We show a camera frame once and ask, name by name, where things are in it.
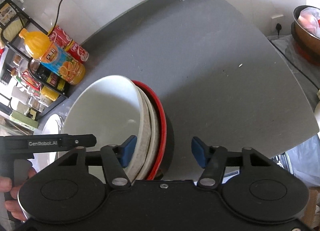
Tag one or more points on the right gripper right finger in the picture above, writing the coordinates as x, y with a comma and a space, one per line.
215, 159

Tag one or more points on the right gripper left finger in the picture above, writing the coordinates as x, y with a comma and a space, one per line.
73, 166

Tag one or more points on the beige rimmed bowl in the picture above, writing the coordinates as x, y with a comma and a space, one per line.
147, 141

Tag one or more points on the white sweet plate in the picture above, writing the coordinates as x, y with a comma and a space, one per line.
47, 155

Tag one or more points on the white ceramic bowl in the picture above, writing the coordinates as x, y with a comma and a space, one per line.
112, 109

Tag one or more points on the red black bowl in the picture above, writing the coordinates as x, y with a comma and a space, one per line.
161, 147

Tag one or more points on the black metal kitchen rack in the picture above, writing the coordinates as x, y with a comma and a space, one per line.
26, 21

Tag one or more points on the person left hand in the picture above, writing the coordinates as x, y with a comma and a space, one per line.
12, 206

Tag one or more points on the dark soy sauce bottle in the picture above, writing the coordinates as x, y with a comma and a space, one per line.
47, 77

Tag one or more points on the orange juice bottle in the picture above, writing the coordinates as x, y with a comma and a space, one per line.
40, 47

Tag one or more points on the red cola can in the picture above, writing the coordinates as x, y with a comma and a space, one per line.
62, 39

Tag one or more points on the white wall socket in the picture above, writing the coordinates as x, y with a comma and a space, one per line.
276, 23

